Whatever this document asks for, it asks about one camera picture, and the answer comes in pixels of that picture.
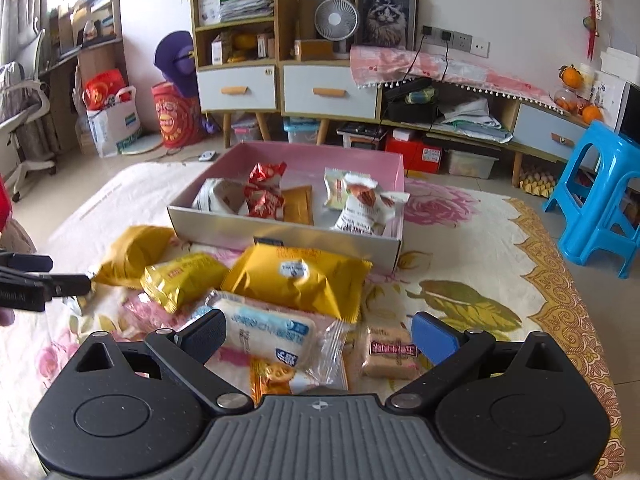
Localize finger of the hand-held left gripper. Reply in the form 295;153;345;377
0;253;54;273
0;272;94;312

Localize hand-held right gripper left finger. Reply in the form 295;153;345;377
59;309;255;412

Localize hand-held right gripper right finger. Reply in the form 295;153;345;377
384;311;582;409

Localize pink square cake packet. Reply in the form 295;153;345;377
361;326;422;380

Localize light yellow snack packet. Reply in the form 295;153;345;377
140;252;231;315

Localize clear-wrapped white bread roll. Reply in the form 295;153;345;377
190;290;351;391

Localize orange and white snack packet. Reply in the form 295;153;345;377
249;357;348;408

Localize dark yellow snack packet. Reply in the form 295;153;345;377
93;225;176;290

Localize large yellow white-label packet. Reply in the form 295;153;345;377
220;242;373;323

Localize white nut snack packet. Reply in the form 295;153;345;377
332;209;387;237
344;172;409;223
324;167;352;211
192;178;249;213

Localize pink and silver box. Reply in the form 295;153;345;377
166;141;406;276

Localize long gold stick packet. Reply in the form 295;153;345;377
282;186;315;226

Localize floral bed sheet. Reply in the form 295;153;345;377
0;160;623;480

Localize white office chair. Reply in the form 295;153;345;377
0;30;58;201

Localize white paper bag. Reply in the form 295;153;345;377
86;86;143;158

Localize round white floor base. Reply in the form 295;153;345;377
120;137;166;156

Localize clear plastic storage box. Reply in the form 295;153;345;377
445;150;501;180

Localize red cardboard boxes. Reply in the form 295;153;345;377
385;130;443;175

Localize egg tray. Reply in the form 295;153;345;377
519;165;556;196

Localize red gift bag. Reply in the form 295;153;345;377
151;81;207;150
82;69;126;111

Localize small clear storage box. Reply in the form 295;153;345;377
231;120;263;145

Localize pile of papers and bags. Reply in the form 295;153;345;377
435;97;513;143

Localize wooden bookshelf desk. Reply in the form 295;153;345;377
40;0;126;151

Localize blue-lidded storage box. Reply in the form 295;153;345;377
282;117;321;146

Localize black electronic device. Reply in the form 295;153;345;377
385;77;441;123

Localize blue plastic stool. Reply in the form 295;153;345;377
542;120;640;280

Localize wooden cabinet with white drawers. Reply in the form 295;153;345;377
190;0;603;191

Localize purple plush toy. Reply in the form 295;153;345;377
154;30;198;98

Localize pink floral cabinet cloth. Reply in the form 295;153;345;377
349;45;556;111

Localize glass jar of oranges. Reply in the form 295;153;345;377
552;87;586;113

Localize black microwave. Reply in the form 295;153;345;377
615;80;640;141

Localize brown cardboard box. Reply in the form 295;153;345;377
294;39;335;61

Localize framed cat picture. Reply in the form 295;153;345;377
350;0;421;52

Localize small white desk fan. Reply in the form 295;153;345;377
315;0;360;60

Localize white printer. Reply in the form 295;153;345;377
600;47;640;78

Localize stack of papers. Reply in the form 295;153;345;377
220;0;275;23

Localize wall power outlets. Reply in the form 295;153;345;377
421;25;488;56

